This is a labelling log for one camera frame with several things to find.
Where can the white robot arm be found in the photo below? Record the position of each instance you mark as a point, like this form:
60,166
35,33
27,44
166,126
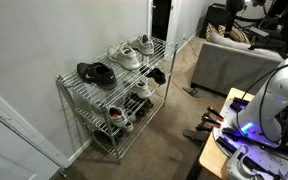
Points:
277,90

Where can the white grey sneaker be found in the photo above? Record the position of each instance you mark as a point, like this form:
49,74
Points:
142,89

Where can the grey sneaker red lining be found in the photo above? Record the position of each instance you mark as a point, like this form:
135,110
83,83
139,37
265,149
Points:
119,118

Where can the black sneaker white logo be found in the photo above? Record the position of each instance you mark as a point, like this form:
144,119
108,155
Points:
97,75

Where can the black shoe brown sole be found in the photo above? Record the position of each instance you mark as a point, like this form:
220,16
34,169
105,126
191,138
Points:
138,104

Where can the dark shoe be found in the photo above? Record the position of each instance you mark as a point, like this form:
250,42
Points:
105,136

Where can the dark flat floor slipper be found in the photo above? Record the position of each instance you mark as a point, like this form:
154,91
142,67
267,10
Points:
195,135

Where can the grey couch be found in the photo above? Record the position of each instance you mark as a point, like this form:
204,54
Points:
224,66

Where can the dotted patterned pillow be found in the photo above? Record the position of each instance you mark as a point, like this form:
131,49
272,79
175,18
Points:
212,30

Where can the light wooden table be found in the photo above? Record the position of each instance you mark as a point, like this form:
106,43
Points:
212,158

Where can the black mounting bar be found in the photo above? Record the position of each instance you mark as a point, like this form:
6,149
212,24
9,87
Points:
237,133
227,145

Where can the black speaker cabinet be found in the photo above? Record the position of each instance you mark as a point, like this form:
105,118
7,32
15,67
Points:
214,16

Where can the striped patterned pillow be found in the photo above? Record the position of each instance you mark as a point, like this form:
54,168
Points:
235,35

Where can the white VR controller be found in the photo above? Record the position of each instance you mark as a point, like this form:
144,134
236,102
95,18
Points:
234,166

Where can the black tripod equipment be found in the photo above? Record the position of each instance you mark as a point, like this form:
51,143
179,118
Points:
234,10

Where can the white door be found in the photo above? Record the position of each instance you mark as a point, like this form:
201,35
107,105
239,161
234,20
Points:
4,150

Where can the white door frame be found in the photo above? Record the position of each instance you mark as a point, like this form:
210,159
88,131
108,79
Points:
174,20

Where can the black bracket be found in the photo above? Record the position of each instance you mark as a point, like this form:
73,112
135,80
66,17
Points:
238,104

